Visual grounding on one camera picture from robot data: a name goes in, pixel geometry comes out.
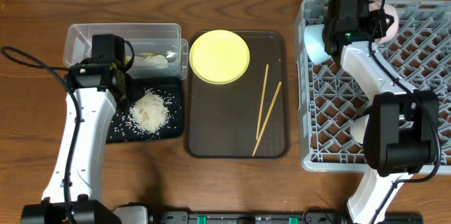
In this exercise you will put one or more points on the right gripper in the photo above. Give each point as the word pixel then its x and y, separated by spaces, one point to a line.
pixel 376 22

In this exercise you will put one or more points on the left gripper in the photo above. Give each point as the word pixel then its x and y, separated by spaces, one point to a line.
pixel 106 44

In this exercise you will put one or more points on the yellow-green snack wrapper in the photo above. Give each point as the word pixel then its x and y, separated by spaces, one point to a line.
pixel 152 60

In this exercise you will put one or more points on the white rice pile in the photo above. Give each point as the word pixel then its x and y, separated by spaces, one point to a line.
pixel 147 115

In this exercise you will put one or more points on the blue bowl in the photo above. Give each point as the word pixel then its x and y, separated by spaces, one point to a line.
pixel 314 44

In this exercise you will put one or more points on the yellow plate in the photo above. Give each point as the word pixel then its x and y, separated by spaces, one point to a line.
pixel 219 57

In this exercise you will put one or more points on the white cup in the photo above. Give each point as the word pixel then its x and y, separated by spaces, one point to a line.
pixel 358 128

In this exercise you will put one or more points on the wooden chopstick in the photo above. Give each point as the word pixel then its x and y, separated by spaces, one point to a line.
pixel 262 101
pixel 267 118

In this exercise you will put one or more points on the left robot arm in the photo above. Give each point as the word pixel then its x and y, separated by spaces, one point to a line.
pixel 95 87

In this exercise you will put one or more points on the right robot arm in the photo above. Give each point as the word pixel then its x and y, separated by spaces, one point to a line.
pixel 400 134

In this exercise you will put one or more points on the clear plastic waste bin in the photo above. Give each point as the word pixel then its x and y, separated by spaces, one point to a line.
pixel 158 38

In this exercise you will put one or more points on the black food-waste tray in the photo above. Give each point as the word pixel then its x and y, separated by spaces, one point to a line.
pixel 174 128

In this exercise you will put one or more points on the grey dishwasher rack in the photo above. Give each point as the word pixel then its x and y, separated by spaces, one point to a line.
pixel 330 99

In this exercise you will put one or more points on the brown serving tray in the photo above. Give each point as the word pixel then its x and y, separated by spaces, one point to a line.
pixel 222 119

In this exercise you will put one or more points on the black rail with green clips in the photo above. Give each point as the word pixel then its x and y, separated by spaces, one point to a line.
pixel 181 217

